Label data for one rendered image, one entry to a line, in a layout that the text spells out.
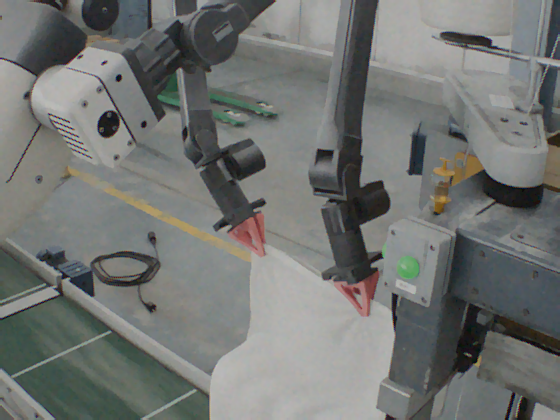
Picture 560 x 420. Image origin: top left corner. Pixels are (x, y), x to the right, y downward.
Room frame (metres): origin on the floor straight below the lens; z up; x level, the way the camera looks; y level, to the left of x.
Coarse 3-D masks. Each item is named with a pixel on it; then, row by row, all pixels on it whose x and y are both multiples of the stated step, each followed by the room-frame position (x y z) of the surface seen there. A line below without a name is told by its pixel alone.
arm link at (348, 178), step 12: (348, 168) 1.07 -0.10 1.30; (348, 180) 1.06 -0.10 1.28; (360, 180) 1.15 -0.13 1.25; (372, 180) 1.14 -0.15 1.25; (324, 192) 1.10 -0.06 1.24; (336, 192) 1.09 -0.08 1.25; (348, 192) 1.06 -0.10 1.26; (360, 192) 1.08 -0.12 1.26; (372, 192) 1.12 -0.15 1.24; (384, 192) 1.14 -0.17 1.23; (372, 204) 1.11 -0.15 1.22; (384, 204) 1.12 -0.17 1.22; (372, 216) 1.10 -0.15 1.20
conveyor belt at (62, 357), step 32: (32, 320) 1.92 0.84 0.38; (64, 320) 1.94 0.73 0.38; (0, 352) 1.72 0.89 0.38; (32, 352) 1.74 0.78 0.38; (64, 352) 1.76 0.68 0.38; (96, 352) 1.78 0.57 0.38; (128, 352) 1.79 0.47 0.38; (32, 384) 1.58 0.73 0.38; (64, 384) 1.60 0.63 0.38; (96, 384) 1.61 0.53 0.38; (128, 384) 1.63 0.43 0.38; (160, 384) 1.64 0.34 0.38; (64, 416) 1.45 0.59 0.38; (96, 416) 1.47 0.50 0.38; (128, 416) 1.48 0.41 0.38; (160, 416) 1.50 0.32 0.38; (192, 416) 1.51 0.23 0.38
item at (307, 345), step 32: (256, 256) 1.24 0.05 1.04; (288, 256) 1.19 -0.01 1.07; (256, 288) 1.24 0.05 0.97; (288, 288) 1.18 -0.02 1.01; (320, 288) 1.11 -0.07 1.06; (256, 320) 1.24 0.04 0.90; (288, 320) 1.17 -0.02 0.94; (320, 320) 1.10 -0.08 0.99; (352, 320) 1.06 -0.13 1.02; (384, 320) 1.01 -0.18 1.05; (256, 352) 1.19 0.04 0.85; (288, 352) 1.16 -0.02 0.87; (320, 352) 1.10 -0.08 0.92; (352, 352) 1.05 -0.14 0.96; (384, 352) 1.00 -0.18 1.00; (224, 384) 1.16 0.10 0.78; (256, 384) 1.12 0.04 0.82; (288, 384) 1.10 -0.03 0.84; (320, 384) 1.07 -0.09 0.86; (352, 384) 1.05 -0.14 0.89; (448, 384) 0.97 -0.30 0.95; (224, 416) 1.16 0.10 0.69; (256, 416) 1.09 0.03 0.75; (288, 416) 1.05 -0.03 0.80; (320, 416) 1.03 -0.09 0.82; (352, 416) 1.00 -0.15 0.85; (384, 416) 0.96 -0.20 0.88
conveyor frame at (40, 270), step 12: (12, 252) 2.40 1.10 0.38; (24, 252) 2.33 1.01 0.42; (24, 264) 2.33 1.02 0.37; (36, 264) 2.26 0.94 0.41; (36, 276) 2.27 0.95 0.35; (48, 276) 2.21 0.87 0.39; (48, 288) 2.15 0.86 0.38; (60, 288) 2.18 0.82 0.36; (24, 300) 2.05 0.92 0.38; (36, 300) 2.06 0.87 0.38; (0, 312) 1.96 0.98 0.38; (12, 312) 1.97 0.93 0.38
